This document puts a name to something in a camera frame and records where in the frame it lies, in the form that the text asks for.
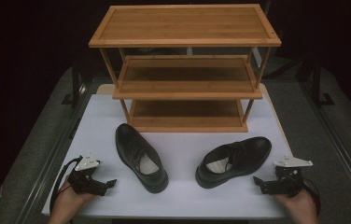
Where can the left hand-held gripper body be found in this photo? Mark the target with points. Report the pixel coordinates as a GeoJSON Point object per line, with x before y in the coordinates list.
{"type": "Point", "coordinates": [85, 183]}

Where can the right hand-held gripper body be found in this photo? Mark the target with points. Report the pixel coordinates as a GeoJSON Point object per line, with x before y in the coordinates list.
{"type": "Point", "coordinates": [284, 183]}

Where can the black leather shoe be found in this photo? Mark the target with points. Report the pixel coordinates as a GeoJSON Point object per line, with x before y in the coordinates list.
{"type": "Point", "coordinates": [126, 140]}
{"type": "Point", "coordinates": [253, 149]}

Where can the wooden three-tier shoe rack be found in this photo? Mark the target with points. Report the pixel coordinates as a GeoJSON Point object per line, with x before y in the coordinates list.
{"type": "Point", "coordinates": [183, 26]}

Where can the person's left hand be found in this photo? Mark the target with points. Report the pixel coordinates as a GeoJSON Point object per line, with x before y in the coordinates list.
{"type": "Point", "coordinates": [67, 202]}

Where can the person's right hand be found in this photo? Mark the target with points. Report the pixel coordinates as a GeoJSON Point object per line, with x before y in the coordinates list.
{"type": "Point", "coordinates": [301, 205]}

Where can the white table mat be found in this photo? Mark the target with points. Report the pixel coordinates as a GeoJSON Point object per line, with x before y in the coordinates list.
{"type": "Point", "coordinates": [179, 199]}

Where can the black metal stand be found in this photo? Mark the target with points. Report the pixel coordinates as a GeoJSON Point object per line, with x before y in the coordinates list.
{"type": "Point", "coordinates": [75, 84]}
{"type": "Point", "coordinates": [318, 84]}

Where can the metal frame rail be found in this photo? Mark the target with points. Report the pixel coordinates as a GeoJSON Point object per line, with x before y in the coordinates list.
{"type": "Point", "coordinates": [341, 149]}
{"type": "Point", "coordinates": [49, 161]}

